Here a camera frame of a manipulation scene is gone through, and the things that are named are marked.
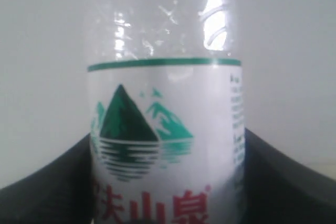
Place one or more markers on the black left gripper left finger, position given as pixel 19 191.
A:
pixel 60 192

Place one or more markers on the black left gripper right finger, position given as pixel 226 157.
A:
pixel 280 190

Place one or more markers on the green label water bottle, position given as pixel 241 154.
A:
pixel 167 132

